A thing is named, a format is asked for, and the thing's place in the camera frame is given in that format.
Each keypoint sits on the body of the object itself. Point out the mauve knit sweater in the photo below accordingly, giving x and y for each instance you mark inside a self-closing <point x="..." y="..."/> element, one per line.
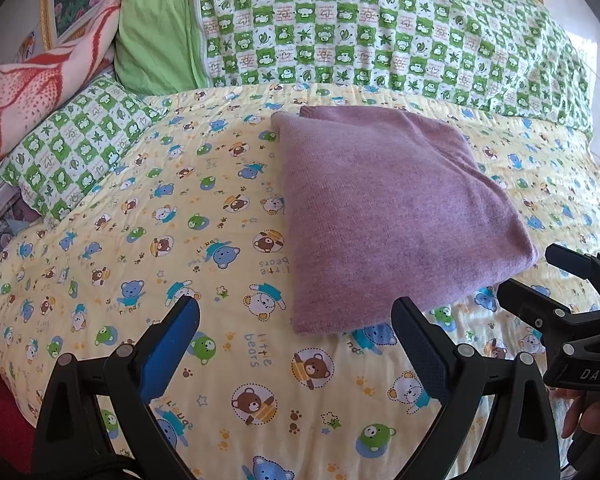
<point x="380" y="210"/>

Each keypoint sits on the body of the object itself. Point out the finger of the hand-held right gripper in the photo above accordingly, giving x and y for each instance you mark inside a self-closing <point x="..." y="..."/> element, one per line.
<point x="575" y="262"/>
<point x="530" y="305"/>

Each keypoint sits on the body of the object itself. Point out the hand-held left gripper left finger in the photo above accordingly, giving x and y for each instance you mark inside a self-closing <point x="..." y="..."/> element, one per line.
<point x="172" y="350"/>

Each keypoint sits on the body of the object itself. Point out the green checked quilt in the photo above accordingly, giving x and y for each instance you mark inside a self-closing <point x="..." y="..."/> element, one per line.
<point x="360" y="25"/>

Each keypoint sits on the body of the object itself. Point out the red cloth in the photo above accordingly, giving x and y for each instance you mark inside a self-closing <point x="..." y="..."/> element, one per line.
<point x="2" y="410"/>

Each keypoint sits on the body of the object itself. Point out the red and cream blanket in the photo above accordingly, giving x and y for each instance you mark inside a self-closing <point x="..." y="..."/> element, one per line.
<point x="40" y="85"/>

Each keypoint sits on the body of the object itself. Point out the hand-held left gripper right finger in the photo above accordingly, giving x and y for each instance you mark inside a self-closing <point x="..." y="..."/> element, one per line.
<point x="420" y="350"/>

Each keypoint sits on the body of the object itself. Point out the yellow bear print bedsheet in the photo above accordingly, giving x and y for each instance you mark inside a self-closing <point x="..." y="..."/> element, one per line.
<point x="190" y="240"/>

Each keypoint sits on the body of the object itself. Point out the green checked pillow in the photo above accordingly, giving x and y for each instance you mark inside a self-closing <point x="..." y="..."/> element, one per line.
<point x="85" y="145"/>

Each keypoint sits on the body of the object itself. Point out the grey floral cloth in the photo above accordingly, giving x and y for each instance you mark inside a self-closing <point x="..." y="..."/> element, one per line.
<point x="5" y="220"/>

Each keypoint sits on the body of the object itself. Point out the person's right hand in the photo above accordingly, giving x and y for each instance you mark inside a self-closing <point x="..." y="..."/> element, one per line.
<point x="592" y="417"/>

